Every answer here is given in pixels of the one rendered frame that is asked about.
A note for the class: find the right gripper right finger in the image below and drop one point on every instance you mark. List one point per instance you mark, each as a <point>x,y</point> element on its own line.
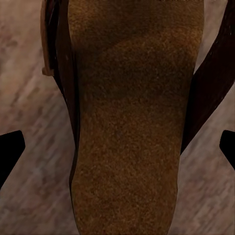
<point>227,146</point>

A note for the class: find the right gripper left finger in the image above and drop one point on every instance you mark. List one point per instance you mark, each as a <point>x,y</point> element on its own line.
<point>12,146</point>

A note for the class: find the sandal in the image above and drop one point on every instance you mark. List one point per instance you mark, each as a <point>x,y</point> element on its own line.
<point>126,71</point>

